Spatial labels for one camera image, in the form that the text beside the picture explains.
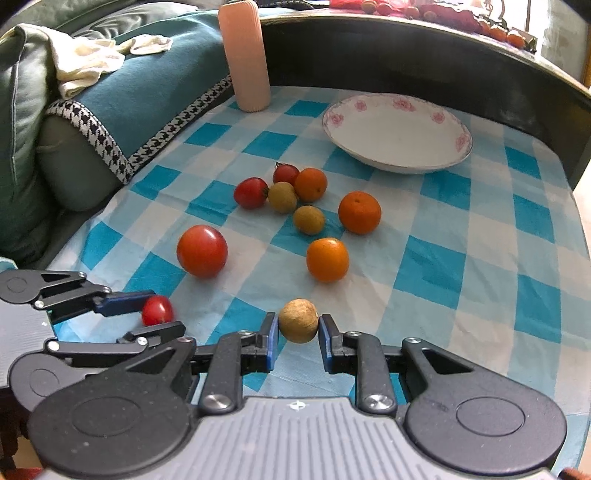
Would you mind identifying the small red cherry tomato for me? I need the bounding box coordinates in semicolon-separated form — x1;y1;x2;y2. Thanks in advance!
141;295;175;326

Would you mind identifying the pink ribbed cylinder bottle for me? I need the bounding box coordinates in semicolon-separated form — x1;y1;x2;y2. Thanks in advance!
218;1;270;113

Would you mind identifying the red cherry tomato back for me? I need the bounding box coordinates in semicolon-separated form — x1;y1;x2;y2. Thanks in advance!
273;162;300;186

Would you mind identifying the blue white checkered tablecloth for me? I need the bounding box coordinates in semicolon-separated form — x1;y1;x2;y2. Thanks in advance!
51;87;590;468

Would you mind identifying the dark coffee table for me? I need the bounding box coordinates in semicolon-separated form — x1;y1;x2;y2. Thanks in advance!
259;1;590;186

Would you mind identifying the white floral ceramic plate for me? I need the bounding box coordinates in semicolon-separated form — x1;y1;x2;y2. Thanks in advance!
322;93;473;174

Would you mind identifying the teal sofa blanket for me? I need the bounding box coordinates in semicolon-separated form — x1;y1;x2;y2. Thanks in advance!
37;10;232;184

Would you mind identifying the brown longan fruit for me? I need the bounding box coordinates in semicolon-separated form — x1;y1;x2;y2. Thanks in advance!
277;299;318;344

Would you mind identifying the grey-green sofa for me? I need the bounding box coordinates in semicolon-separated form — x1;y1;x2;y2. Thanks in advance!
1;1;210;267

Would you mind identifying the red plastic bag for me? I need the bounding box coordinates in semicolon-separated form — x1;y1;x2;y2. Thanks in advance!
329;0;491;34

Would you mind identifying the cream crumpled cloth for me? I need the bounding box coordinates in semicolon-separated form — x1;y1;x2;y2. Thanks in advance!
48;33;174;100

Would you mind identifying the green-brown longan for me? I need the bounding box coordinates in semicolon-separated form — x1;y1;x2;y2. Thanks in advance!
294;205;325;236
267;182;298;214

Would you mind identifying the large red tomato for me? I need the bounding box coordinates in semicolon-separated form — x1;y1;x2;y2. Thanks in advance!
176;225;228;279

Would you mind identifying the orange tangerine front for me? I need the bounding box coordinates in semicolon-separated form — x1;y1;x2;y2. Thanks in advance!
305;237;349;283

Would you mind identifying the orange tangerine small back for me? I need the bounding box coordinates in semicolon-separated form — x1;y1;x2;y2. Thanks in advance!
294;168;328;203

